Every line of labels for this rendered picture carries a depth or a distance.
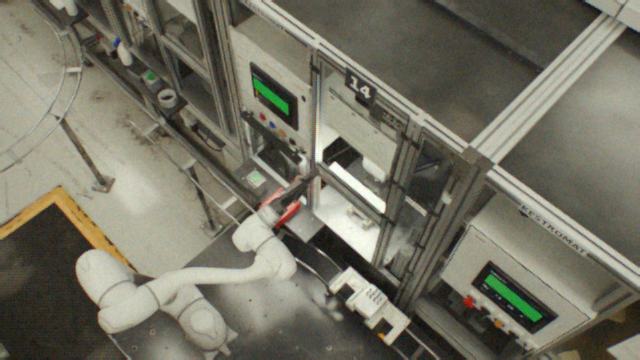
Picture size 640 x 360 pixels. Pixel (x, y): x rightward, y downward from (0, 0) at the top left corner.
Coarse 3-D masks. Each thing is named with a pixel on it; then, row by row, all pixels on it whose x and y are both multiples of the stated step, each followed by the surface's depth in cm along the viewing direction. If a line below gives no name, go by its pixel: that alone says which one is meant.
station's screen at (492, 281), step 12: (492, 276) 167; (480, 288) 178; (492, 288) 172; (504, 288) 167; (504, 300) 172; (516, 300) 166; (528, 300) 161; (516, 312) 171; (528, 312) 166; (540, 312) 160; (528, 324) 170
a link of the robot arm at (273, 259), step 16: (272, 240) 209; (256, 256) 207; (272, 256) 205; (288, 256) 207; (176, 272) 192; (192, 272) 194; (208, 272) 196; (224, 272) 198; (240, 272) 200; (256, 272) 202; (272, 272) 204; (288, 272) 205; (160, 288) 186; (176, 288) 190; (160, 304) 185
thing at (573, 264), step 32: (480, 192) 153; (512, 224) 152; (544, 256) 151; (576, 256) 141; (448, 288) 210; (608, 288) 139; (448, 320) 230; (480, 320) 207; (608, 320) 148; (480, 352) 227; (512, 352) 205; (576, 352) 171; (608, 352) 157
